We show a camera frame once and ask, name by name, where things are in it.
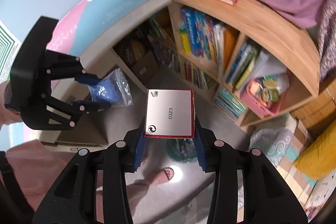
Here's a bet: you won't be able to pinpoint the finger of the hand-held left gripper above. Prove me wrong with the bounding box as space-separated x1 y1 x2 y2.
45 50 103 84
41 93 112 131

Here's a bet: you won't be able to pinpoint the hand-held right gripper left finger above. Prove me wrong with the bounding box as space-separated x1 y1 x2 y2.
31 122 149 224

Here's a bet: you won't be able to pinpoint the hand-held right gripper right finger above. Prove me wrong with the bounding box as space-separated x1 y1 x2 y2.
194 119 308 224

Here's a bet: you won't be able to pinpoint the teal bag-lined trash bin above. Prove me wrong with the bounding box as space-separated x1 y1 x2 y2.
165 139 200 164

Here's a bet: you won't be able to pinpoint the clear bag of blue gloves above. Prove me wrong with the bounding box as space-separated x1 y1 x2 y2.
88 68 133 109

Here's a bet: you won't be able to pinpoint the red box with silver face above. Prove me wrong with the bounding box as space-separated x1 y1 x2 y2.
144 89 196 139

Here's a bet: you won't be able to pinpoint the green printed paper sheet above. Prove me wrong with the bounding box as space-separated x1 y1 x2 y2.
0 21 21 83

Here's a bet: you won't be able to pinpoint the person's right leg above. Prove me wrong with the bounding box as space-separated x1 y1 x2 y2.
96 166 175 224

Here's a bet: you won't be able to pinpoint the dark snack bag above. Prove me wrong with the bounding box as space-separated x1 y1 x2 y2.
123 38 146 63

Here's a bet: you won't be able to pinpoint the flat stack of blue books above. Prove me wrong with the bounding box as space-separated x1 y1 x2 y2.
215 88 247 121

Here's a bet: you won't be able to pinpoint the cardboard box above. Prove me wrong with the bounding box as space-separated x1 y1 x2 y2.
130 51 159 80

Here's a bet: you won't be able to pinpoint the blue and pink desk mat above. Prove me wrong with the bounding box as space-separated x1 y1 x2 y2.
8 0 149 146

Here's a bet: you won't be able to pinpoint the pink plastic basket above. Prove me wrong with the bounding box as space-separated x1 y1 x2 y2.
240 78 288 117

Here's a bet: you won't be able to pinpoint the grey swirl-pattern cushion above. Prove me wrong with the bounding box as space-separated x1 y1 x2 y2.
248 114 298 167

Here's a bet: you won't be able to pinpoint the row of small paperback books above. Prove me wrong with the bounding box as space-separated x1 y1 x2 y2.
182 60 218 90

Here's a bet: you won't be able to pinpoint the person's pink clothing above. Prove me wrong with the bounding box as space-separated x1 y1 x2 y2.
5 139 79 214

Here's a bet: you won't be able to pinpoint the dark boxed books under desk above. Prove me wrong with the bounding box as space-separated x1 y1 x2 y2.
148 40 181 73

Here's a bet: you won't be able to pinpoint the colourful books under desk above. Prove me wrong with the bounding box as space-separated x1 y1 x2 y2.
148 17 176 43

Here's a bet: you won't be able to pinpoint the green printed packet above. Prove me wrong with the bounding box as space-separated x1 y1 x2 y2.
265 88 280 102

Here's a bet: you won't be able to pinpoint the upright thin picture books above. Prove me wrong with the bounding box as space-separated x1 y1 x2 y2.
226 40 286 90

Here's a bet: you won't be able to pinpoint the striped bed mat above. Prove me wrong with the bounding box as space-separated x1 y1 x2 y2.
273 119 336 222

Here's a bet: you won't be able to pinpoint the white desk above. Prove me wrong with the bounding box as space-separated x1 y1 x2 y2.
24 0 172 152

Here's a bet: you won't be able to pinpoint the yellow pillow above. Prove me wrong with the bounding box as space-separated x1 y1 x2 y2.
293 127 336 180

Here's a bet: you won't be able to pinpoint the blue boxed picture books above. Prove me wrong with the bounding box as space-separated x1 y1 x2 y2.
180 7 239 63

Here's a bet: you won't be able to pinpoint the wooden headboard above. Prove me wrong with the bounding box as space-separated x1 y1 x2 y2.
289 80 336 140

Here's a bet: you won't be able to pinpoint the wooden bookshelf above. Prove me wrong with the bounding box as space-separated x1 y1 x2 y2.
148 0 321 127

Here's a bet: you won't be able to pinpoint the purple leaf-print cloth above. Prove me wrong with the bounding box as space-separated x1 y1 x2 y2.
316 0 336 81

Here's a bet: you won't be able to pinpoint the black strap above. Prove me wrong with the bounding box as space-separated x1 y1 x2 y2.
0 151 34 224

